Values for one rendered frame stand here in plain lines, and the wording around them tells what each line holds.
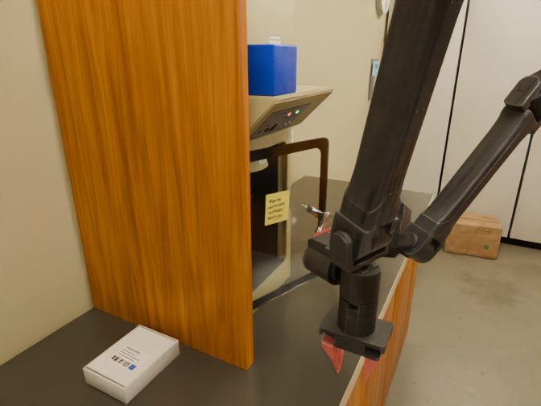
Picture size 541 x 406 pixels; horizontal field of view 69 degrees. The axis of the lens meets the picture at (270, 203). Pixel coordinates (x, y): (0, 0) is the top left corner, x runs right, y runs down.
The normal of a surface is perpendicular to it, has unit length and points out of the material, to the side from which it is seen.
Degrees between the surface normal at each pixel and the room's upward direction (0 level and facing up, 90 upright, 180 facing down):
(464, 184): 54
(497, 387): 0
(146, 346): 0
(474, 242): 92
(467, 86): 90
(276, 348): 0
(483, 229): 85
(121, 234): 90
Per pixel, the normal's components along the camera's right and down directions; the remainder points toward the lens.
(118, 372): 0.00, -0.94
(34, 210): 0.88, 0.16
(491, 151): -0.63, -0.36
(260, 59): -0.47, 0.31
